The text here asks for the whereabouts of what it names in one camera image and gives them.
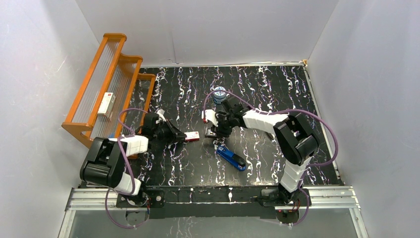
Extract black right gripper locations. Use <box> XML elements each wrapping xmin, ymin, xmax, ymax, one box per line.
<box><xmin>211</xmin><ymin>114</ymin><xmax>235</xmax><ymax>138</ymax></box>

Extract silver staple strips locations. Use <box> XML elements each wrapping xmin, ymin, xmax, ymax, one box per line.
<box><xmin>205</xmin><ymin>127</ymin><xmax>217</xmax><ymax>138</ymax></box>

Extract red white staples box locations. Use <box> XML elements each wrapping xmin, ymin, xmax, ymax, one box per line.
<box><xmin>185</xmin><ymin>131</ymin><xmax>200</xmax><ymax>142</ymax></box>

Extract blue black stapler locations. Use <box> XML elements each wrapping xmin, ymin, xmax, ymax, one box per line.
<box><xmin>216</xmin><ymin>146</ymin><xmax>246</xmax><ymax>171</ymax></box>

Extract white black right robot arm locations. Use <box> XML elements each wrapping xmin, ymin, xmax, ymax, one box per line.
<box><xmin>202</xmin><ymin>98</ymin><xmax>319</xmax><ymax>205</ymax></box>

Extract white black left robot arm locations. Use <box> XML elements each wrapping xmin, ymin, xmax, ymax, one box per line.
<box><xmin>79</xmin><ymin>112</ymin><xmax>187</xmax><ymax>206</ymax></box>

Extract blue white round tin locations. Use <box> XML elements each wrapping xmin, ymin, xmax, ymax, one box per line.
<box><xmin>212</xmin><ymin>86</ymin><xmax>227</xmax><ymax>105</ymax></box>

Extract orange wooden tiered shelf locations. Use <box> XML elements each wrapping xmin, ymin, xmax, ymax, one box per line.
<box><xmin>62</xmin><ymin>33</ymin><xmax>156</xmax><ymax>148</ymax></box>

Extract white red box on shelf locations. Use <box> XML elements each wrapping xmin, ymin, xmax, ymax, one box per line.
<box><xmin>97</xmin><ymin>92</ymin><xmax>115</xmax><ymax>118</ymax></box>

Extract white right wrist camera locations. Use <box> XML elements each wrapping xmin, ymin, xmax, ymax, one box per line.
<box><xmin>202</xmin><ymin>109</ymin><xmax>218</xmax><ymax>126</ymax></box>

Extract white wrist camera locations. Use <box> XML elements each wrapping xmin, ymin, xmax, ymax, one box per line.
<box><xmin>156</xmin><ymin>109</ymin><xmax>166</xmax><ymax>122</ymax></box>
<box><xmin>202</xmin><ymin>109</ymin><xmax>218</xmax><ymax>126</ymax></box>

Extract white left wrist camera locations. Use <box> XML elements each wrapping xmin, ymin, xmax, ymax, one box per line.
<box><xmin>156</xmin><ymin>109</ymin><xmax>166</xmax><ymax>122</ymax></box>

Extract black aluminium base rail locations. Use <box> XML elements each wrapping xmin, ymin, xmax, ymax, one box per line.
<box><xmin>64</xmin><ymin>183</ymin><xmax>362</xmax><ymax>227</ymax></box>

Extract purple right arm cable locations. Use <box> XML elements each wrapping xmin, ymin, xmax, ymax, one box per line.
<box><xmin>202</xmin><ymin>90</ymin><xmax>339</xmax><ymax>227</ymax></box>

